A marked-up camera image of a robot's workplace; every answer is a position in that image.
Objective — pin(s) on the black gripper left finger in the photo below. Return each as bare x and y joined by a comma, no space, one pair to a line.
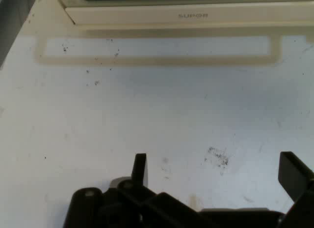
139,169

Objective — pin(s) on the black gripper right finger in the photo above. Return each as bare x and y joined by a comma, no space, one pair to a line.
294,174

